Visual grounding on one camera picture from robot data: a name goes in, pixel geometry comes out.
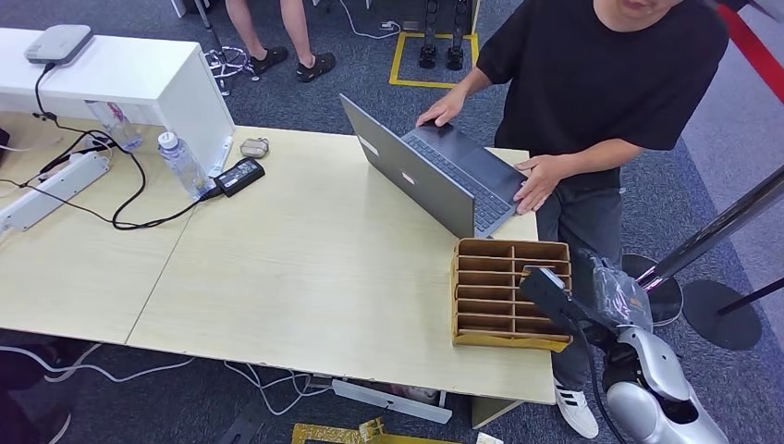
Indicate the person's left hand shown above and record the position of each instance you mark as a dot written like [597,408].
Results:
[539,181]

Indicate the person's right hand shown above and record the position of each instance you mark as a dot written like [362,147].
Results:
[442,110]

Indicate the grey laptop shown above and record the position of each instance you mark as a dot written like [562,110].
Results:
[429,178]

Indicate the wooden slotted card organizer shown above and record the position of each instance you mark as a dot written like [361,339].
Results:
[487,294]

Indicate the person's left forearm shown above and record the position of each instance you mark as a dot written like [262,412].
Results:
[600,158]

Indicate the person's right forearm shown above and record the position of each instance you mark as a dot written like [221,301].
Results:
[473,87]

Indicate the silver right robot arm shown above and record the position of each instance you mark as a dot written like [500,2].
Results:
[661,392]

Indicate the background person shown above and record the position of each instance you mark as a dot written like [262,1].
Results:
[294,37]

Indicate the black stand foot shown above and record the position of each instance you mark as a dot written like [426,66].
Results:
[428,55]
[455,56]

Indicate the yellow floor tape square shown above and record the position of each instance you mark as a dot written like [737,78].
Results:
[397,61]

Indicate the black round stanchion base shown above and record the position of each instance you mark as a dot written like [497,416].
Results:
[666,300]
[723,325]

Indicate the small grey earbuds case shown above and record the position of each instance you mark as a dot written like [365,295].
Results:
[254,148]

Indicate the black power adapter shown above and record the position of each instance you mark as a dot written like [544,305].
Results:
[240,176]

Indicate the chrome chair base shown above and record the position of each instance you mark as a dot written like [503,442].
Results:
[230,64]

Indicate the table leg panel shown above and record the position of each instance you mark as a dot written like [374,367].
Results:
[490,412]

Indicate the red barrier belt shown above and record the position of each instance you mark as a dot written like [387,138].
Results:
[756,55]

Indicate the clear bottle white cap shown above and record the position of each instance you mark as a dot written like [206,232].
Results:
[184,165]

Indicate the white bar under table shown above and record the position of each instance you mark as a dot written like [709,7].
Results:
[392,401]

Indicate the white desk shelf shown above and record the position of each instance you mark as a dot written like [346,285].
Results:
[135,80]

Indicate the clear bottle red label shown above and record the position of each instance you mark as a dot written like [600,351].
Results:
[116,125]

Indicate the yellow flat floor item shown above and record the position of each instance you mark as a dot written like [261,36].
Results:
[331,434]

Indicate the grey router box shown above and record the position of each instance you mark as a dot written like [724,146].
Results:
[58,44]

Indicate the white power strip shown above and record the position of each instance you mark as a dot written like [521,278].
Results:
[49,191]

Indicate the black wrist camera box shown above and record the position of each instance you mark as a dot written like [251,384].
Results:
[548,297]

